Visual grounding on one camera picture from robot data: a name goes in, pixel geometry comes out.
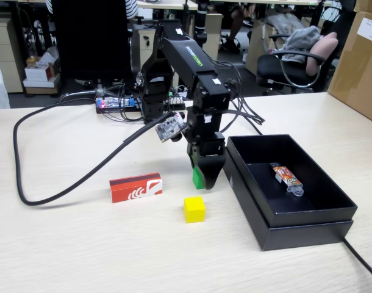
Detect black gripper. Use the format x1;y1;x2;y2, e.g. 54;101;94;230
185;131;227;190

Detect green cube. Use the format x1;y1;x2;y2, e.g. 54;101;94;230
192;167;205;190

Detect yellow cube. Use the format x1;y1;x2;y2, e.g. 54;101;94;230
183;196;206;224

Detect orange printed carton box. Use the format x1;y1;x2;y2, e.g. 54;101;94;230
109;172;163;204

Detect black cardboard box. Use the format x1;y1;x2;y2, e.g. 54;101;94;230
227;133;358;228

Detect black open box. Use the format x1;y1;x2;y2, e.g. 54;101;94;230
221;146;354;251

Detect large brown cardboard box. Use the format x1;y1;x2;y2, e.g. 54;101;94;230
327;10;372;126

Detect white cardboard box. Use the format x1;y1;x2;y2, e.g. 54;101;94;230
24;45;60;82

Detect small brown cardboard box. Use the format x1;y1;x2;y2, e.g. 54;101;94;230
353;0;372;13

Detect colourful patterned plastic stick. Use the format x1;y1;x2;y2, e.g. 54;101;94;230
271;162;305;197

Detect robot controller circuit board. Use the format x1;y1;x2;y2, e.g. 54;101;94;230
95;96;138;114

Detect black office chair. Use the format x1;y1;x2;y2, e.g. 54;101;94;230
256;30;339;94

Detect plain beige cabinet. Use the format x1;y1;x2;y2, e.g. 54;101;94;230
201;12;224;67

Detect black pole stand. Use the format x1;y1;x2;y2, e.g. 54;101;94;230
194;0;209;48

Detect seated person legs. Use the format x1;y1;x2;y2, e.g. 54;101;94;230
222;2;257;54

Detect grey cloth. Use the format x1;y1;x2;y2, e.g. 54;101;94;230
279;25;321;64

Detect pink cushion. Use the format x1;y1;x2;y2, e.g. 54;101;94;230
306;32;339;76

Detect light wood desk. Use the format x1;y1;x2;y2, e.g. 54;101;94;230
136;0;199;10

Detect black computer monitor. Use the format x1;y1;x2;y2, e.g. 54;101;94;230
51;0;132;91

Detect person in striped shirt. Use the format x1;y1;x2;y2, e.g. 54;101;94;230
124;0;138;20

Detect flat beige carton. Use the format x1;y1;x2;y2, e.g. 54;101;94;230
23;74;61;95

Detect beige drawer cabinet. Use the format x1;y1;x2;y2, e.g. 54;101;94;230
0;16;24;93

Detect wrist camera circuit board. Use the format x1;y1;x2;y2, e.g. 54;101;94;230
155;111;188;143

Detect thin black robot wire bundle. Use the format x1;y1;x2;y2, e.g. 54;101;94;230
204;57;266;135

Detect thick black sleeved cable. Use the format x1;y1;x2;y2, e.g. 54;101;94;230
13;98;176;206

